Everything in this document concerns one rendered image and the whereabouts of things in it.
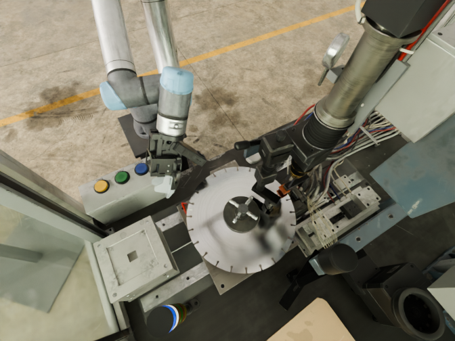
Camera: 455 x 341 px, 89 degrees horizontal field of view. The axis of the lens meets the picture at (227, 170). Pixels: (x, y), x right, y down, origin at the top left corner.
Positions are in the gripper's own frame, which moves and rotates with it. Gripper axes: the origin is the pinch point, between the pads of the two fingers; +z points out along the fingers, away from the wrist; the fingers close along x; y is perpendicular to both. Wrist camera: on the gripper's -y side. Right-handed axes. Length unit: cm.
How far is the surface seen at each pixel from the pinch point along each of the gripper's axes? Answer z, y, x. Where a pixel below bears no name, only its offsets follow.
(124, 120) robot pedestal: -2, 6, -60
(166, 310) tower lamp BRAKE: -0.2, 10.0, 34.1
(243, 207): -4.2, -16.4, 15.2
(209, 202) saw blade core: 0.2, -10.8, 6.0
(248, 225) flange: 1.2, -18.5, 17.2
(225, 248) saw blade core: 6.8, -11.4, 18.8
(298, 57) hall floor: -54, -179, -159
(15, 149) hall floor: 65, 72, -167
